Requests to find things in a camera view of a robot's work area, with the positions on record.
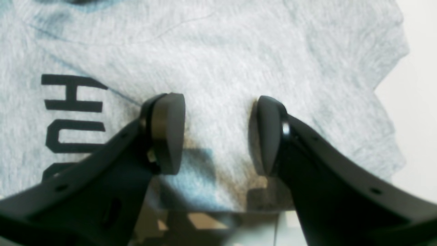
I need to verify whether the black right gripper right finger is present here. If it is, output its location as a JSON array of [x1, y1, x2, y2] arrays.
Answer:
[[256, 96, 437, 246]]

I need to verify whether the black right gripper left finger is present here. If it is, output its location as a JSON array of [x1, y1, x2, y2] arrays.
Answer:
[[0, 93, 185, 246]]

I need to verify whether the grey T-shirt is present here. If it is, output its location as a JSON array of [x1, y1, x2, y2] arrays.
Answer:
[[1, 0, 408, 211]]

